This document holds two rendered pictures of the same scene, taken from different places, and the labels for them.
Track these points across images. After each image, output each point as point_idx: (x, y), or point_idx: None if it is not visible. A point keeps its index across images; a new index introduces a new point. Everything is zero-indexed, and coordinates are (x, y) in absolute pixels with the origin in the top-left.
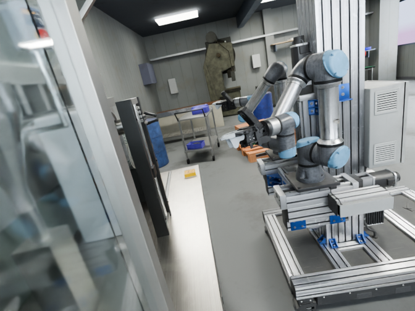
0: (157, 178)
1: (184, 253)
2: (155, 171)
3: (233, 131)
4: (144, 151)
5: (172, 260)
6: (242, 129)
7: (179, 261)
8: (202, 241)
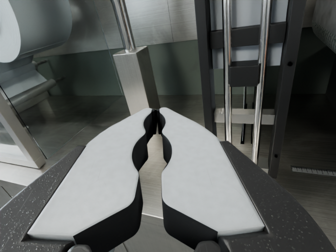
0: (277, 102)
1: (154, 180)
2: (241, 77)
3: (245, 199)
4: (195, 18)
5: (154, 167)
6: (77, 244)
7: (147, 173)
8: (160, 205)
